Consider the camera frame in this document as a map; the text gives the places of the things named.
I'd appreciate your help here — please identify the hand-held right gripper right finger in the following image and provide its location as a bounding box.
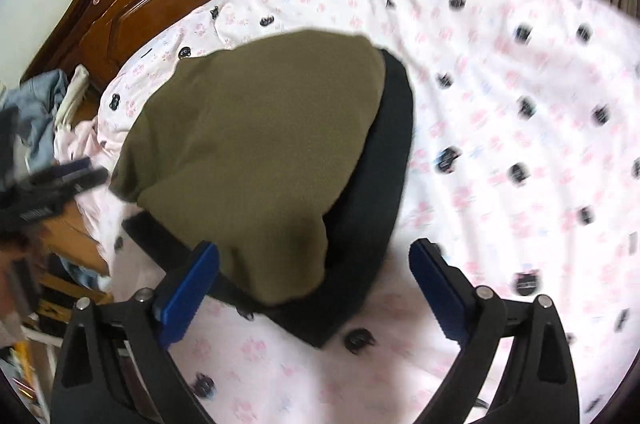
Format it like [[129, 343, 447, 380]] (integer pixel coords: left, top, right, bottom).
[[408, 238, 581, 424]]

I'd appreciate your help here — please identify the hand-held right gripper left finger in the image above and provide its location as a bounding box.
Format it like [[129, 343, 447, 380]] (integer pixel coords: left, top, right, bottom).
[[50, 241, 219, 424]]

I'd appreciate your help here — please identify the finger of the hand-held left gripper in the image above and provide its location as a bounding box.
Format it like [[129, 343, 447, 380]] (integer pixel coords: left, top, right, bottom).
[[55, 168, 109, 197], [30, 156, 93, 185]]

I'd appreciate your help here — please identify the olive green sweater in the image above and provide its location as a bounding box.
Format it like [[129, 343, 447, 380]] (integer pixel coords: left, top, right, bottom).
[[109, 30, 387, 307]]

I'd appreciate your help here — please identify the blue denim garment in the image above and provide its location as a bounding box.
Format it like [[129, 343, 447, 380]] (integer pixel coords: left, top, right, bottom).
[[0, 71, 68, 165]]

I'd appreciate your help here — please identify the cream cloth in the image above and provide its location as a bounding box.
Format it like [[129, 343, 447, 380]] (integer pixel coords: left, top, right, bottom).
[[52, 64, 91, 129]]

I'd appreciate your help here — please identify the black folded garment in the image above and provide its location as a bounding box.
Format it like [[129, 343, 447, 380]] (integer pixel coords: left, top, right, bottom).
[[122, 48, 416, 349]]

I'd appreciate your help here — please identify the pink printed blanket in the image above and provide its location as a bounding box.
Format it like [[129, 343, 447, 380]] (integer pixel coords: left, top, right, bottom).
[[52, 0, 640, 424]]

